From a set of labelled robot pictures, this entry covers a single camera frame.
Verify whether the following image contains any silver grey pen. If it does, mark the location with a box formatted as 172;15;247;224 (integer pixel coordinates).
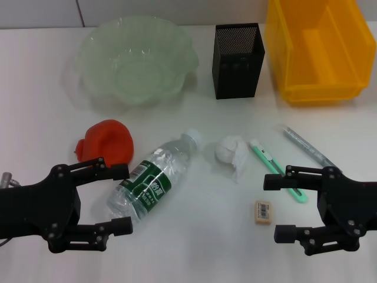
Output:
282;126;339;173

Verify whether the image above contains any green utility knife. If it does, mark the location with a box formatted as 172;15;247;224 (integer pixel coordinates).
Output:
249;140;309;204

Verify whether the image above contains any green glass fruit plate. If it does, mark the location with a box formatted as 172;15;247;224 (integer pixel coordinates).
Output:
75;16;200;107

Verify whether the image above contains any white paper ball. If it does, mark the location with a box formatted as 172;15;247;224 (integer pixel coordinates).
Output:
214;134;247;183

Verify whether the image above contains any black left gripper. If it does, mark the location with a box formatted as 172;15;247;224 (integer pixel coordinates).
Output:
0;157;133;254

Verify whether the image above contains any yellow plastic bin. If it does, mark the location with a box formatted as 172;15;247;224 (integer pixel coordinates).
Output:
264;0;377;106

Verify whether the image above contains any clear green-label water bottle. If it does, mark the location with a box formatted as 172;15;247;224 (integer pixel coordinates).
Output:
106;128;203;231

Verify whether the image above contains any orange toy fruit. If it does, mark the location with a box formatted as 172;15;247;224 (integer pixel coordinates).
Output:
73;119;136;166

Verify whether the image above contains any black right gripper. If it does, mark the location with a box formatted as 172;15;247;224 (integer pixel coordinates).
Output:
264;165;377;256

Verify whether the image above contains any beige barcode eraser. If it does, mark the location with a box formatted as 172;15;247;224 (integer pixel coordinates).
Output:
253;200;272;226

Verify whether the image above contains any black mesh pen holder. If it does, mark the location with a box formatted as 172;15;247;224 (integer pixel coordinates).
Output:
211;22;266;100

